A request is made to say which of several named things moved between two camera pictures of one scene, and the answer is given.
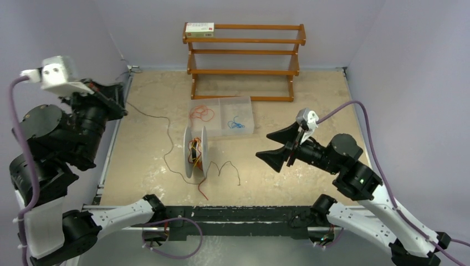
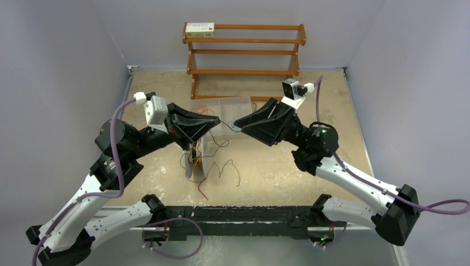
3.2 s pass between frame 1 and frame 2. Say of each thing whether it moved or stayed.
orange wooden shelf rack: stayed
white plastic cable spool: stayed
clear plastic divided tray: stayed
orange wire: stayed
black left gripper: moved
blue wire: stayed
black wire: moved
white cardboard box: stayed
